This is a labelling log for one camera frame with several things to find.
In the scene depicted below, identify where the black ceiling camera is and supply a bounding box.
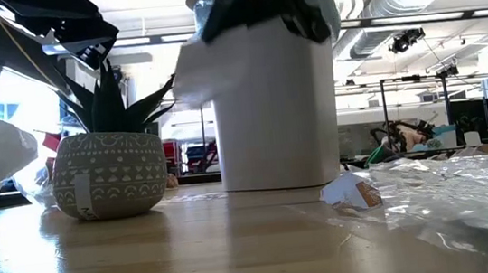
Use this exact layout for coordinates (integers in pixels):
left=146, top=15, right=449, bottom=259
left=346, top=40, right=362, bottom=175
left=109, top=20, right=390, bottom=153
left=387, top=25, right=428, bottom=56

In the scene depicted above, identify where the white printed paper slip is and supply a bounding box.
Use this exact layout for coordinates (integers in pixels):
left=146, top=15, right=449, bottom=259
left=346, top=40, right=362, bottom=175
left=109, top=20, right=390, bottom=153
left=318, top=168, right=384, bottom=215

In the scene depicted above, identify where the white cup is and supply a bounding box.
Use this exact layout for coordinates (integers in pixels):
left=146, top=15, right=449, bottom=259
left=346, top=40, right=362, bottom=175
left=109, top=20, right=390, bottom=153
left=464, top=130, right=482, bottom=148

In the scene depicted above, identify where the white triangular paper piece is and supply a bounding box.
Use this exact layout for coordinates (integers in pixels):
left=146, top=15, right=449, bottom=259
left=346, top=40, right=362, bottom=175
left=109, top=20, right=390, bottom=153
left=167, top=31, right=250, bottom=113

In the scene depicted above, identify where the succulent in patterned grey pot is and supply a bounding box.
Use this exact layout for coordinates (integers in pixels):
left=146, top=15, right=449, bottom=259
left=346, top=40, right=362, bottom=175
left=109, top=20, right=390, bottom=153
left=40, top=52, right=192, bottom=225

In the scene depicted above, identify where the red tool cart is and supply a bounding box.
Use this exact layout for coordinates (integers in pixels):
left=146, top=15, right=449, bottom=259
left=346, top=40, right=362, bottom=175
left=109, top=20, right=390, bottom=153
left=161, top=134, right=221, bottom=177

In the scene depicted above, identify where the person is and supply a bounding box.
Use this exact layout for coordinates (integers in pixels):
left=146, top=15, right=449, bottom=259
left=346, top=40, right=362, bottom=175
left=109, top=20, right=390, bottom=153
left=395, top=121, right=431, bottom=153

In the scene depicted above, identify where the ceiling light bar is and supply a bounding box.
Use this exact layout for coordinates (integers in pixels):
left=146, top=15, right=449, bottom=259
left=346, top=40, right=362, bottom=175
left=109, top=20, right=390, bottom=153
left=113, top=30, right=199, bottom=49

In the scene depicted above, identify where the white plastic trash bin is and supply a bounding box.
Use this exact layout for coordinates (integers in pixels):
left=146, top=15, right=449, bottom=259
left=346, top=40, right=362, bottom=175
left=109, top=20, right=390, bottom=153
left=204, top=11, right=349, bottom=198

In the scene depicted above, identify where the black stand frame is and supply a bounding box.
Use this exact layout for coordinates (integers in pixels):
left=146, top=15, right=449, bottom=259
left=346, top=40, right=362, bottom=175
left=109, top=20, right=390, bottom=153
left=378, top=71, right=455, bottom=155

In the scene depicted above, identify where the clear plastic bag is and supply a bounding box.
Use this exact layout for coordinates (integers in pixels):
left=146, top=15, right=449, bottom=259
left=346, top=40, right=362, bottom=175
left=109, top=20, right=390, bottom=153
left=319, top=146, right=488, bottom=273

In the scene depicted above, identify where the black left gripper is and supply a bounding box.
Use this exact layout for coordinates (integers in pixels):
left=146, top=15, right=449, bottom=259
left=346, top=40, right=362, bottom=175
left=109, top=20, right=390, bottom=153
left=0, top=0, right=124, bottom=81

